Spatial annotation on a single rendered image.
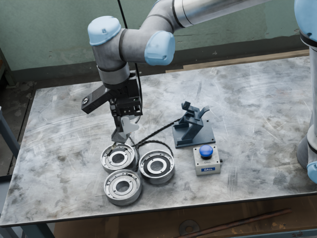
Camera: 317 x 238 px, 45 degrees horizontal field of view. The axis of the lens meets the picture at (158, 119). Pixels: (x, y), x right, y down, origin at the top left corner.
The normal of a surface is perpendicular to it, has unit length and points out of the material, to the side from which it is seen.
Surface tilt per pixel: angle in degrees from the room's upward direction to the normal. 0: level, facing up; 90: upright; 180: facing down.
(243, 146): 0
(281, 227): 0
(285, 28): 90
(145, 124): 0
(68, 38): 90
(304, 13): 83
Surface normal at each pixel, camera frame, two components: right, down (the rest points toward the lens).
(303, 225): -0.12, -0.70
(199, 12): -0.35, 0.64
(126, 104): 0.10, 0.69
